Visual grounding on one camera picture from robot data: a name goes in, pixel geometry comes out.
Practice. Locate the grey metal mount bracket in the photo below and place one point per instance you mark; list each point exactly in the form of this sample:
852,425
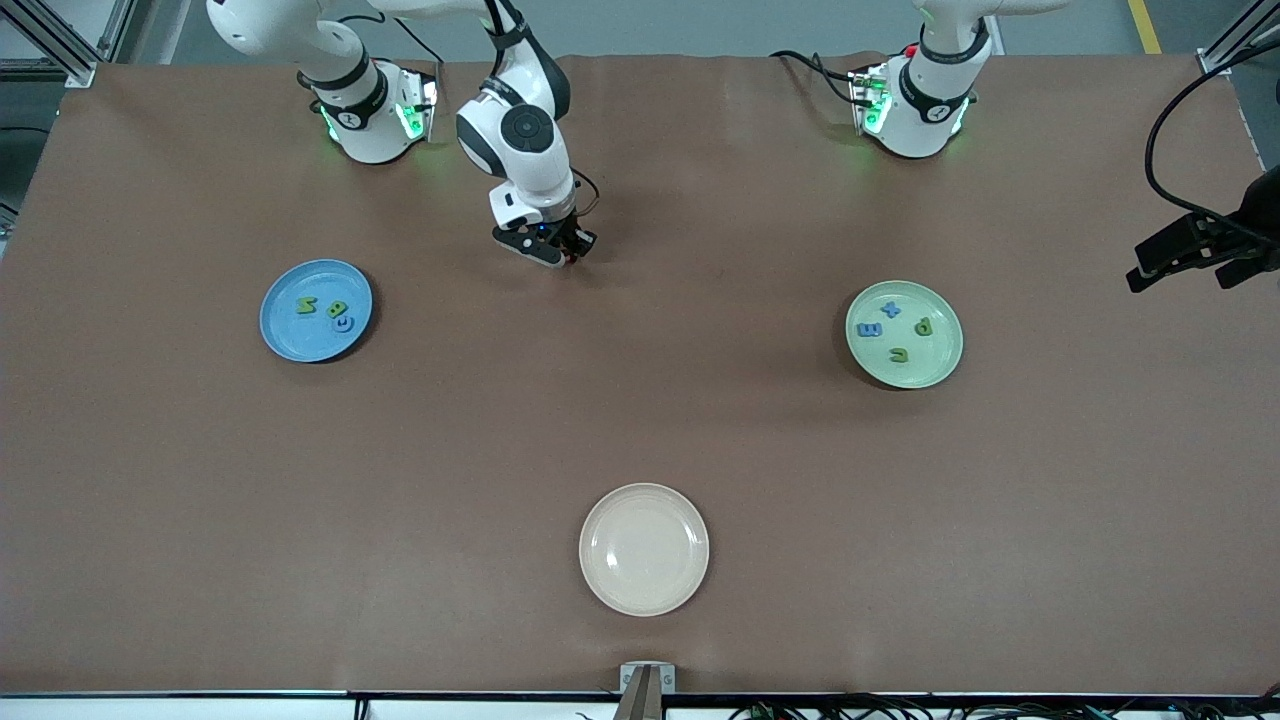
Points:
630,678

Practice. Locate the blue plate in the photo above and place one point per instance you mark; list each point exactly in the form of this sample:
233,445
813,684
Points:
300,340

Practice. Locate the white table rail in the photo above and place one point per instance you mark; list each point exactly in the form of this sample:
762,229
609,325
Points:
200,710

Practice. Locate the beige plate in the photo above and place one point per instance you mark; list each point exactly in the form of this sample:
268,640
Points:
644,550

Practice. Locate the aluminium frame profile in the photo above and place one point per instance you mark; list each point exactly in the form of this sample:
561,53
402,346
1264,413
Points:
1218,62
80,72

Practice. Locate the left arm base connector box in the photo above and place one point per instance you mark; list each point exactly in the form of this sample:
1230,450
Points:
868,100

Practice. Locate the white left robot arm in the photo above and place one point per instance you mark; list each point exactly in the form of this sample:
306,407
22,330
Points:
915,120

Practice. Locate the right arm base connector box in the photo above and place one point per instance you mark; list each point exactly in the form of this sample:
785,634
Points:
418,105

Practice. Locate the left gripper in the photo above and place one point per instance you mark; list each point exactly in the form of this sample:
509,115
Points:
1257,215

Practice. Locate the green plate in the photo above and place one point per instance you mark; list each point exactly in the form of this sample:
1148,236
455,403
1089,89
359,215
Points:
930,360

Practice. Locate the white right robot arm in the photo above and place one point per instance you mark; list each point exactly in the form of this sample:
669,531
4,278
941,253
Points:
535,170

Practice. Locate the aluminium camera post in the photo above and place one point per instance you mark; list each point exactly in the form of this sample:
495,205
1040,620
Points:
645,705

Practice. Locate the brown table mat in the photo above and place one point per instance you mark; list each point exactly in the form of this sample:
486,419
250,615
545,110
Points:
640,440

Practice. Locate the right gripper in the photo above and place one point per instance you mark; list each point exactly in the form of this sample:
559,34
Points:
577,238

